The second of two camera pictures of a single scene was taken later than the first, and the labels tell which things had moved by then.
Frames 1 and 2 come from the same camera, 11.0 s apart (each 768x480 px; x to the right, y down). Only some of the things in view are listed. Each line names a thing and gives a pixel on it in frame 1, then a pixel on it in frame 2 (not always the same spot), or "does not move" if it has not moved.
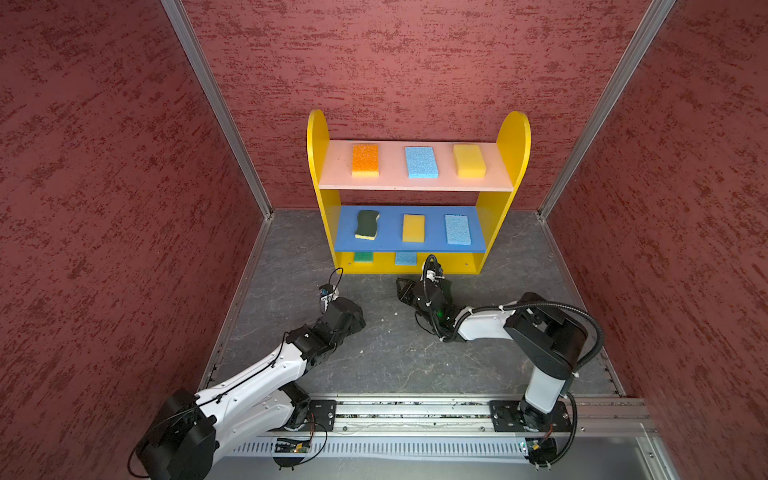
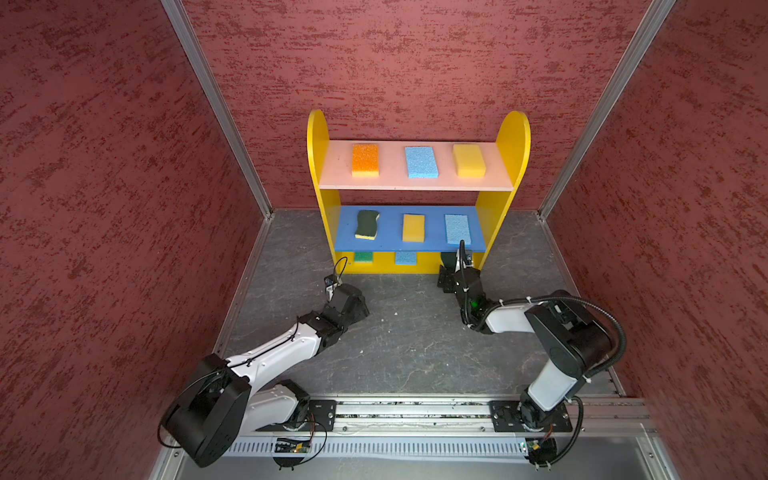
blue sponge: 406,258 does not move
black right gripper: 406,294 → 445,278
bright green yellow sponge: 363,257 does not move
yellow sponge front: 413,228 does not move
